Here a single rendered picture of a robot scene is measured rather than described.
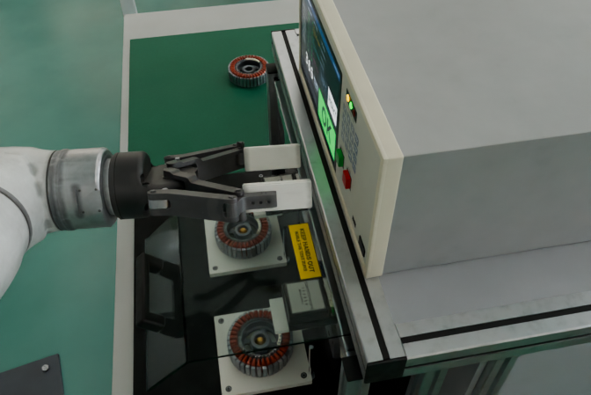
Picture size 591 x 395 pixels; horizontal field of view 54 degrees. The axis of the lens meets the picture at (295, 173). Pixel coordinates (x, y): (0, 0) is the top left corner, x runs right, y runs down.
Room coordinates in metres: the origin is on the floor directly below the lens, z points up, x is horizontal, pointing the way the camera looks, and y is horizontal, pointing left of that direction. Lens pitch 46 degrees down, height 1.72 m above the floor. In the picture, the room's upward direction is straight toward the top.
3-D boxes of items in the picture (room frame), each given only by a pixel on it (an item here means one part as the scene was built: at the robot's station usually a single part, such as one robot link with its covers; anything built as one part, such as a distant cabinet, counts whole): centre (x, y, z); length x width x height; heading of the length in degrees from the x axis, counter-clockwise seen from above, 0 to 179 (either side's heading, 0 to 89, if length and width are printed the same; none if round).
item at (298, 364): (0.49, 0.06, 0.78); 0.15 x 0.15 x 0.01; 11
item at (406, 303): (0.67, -0.23, 1.09); 0.68 x 0.44 x 0.05; 11
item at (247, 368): (0.49, 0.06, 0.80); 0.11 x 0.11 x 0.04
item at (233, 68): (1.32, 0.13, 0.77); 0.11 x 0.11 x 0.04
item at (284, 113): (0.63, -0.02, 1.03); 0.62 x 0.01 x 0.03; 11
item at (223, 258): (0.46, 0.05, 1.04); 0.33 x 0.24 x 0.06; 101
